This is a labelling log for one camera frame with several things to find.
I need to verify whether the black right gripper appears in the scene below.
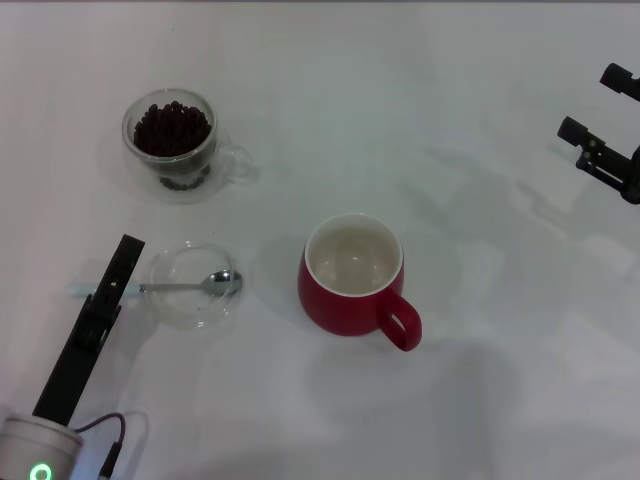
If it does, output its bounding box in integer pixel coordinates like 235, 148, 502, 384
558, 63, 640, 205

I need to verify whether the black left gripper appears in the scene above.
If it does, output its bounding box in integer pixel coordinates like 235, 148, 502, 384
32, 233, 146, 432

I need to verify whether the clear glass saucer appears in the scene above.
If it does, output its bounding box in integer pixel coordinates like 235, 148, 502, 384
147, 241, 246, 331

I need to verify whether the blue-handled metal spoon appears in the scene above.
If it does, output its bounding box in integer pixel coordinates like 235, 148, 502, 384
67, 269, 244, 300

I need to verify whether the red ceramic mug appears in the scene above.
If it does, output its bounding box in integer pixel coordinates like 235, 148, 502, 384
298, 212, 423, 353

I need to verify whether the pile of coffee beans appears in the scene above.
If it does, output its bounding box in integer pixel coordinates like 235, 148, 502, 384
133, 100, 212, 192

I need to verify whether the clear double-wall glass cup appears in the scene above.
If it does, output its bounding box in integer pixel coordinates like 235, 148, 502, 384
122, 88, 254, 205

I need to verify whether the left arm connector cable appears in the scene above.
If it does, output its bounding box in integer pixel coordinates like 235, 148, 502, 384
74, 412, 127, 480

